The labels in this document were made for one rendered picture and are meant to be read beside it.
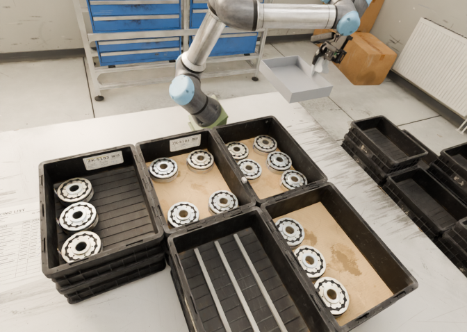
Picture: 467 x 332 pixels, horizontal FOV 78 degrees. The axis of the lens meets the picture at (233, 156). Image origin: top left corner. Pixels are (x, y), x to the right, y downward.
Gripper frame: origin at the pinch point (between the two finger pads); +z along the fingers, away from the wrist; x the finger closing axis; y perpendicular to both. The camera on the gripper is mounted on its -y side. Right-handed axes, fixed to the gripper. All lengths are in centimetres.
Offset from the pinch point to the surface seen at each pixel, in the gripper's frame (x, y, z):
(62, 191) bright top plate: -95, 11, 51
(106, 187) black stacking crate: -82, 11, 50
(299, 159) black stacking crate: -16.4, 29.0, 24.5
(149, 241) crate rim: -78, 43, 39
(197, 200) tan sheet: -56, 29, 42
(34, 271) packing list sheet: -104, 26, 70
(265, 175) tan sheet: -28, 27, 34
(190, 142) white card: -52, 5, 35
